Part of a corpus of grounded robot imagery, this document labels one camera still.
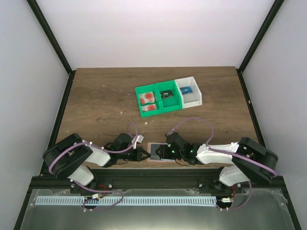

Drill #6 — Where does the blue card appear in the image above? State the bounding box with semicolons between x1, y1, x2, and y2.
179;86;193;95

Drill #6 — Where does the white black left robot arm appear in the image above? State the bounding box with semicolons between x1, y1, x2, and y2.
43;133;151;186

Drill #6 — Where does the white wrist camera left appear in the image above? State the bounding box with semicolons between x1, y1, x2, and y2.
133;135;144;149

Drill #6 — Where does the red circle card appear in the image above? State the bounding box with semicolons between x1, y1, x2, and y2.
142;104;157;112
143;92;155;101

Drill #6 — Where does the right black frame post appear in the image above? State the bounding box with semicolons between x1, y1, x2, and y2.
239;0;285;71

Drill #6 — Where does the pink leather card holder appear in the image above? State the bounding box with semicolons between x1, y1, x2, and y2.
147;142;175;162

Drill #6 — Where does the black frame post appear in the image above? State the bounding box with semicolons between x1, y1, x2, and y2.
25;0;73;75
239;0;285;71

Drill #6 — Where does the black front frame rail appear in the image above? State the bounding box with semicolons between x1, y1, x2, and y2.
29;169;285;195

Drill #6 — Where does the left green plastic bin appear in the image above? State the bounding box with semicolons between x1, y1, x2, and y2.
135;84;162;117

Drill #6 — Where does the middle green plastic bin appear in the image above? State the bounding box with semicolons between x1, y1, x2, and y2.
155;80;182;113

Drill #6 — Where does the red and white card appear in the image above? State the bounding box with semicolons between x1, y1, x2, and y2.
139;93;155;105

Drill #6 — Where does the light blue cable duct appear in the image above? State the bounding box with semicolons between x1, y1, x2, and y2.
34;196;217;207

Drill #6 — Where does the white plastic bin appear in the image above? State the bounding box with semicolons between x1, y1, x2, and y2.
174;76;202;109

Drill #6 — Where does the green plastic bin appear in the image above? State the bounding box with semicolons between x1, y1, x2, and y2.
135;84;162;117
155;80;182;113

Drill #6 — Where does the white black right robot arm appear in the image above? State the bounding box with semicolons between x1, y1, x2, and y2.
155;132;278;187

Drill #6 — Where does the dark green card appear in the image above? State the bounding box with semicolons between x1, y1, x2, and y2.
160;90;174;99

